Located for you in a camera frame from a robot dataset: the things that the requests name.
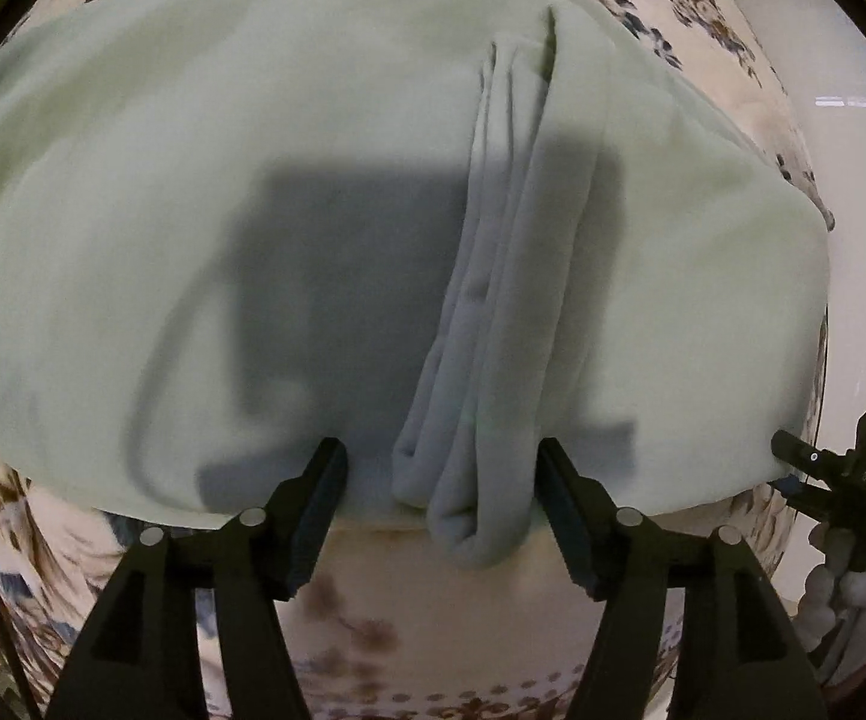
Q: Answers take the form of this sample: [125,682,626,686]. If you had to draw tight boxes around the light green fleece pants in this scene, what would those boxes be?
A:
[0,0,828,567]

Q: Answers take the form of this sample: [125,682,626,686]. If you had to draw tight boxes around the white gloved right hand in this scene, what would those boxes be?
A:
[792,523,866,689]

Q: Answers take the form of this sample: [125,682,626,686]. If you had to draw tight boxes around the floral bed blanket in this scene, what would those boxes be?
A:
[0,0,833,718]

